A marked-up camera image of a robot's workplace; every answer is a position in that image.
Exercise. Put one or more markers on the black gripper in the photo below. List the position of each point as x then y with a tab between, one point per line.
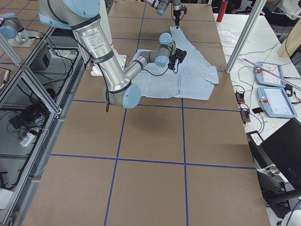
177	14
173	61

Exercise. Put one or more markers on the light blue button shirt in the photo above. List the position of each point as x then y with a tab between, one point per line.
195	79

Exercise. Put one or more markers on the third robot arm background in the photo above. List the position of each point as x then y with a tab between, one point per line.
12	29

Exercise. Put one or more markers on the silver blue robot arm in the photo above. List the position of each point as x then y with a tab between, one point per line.
83	18
161	5

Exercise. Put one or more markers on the red bottle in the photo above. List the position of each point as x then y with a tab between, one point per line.
222	9

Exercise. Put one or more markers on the upper blue teach pendant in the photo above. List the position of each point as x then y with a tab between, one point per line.
266	79

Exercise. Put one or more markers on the blue teach pendant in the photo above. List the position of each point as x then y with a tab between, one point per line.
275	102
266	79

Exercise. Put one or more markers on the lower blue teach pendant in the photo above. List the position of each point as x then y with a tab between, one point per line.
275	102

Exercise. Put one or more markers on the grey control box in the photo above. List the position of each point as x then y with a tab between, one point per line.
42	60

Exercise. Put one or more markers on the black computer monitor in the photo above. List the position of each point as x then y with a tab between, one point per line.
282	148

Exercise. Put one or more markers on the white power strip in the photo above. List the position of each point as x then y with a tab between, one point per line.
27	139

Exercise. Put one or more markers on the aluminium frame post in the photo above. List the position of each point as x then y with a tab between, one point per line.
257	9

